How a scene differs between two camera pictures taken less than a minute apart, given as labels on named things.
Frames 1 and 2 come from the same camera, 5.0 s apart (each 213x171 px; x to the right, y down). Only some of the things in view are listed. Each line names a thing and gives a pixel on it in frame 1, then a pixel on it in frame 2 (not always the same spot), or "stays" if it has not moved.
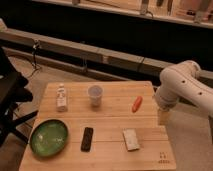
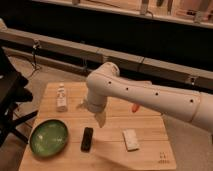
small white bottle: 61,98 stays
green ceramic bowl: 49,137 stays
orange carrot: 136,104 stays
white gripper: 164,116 to 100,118
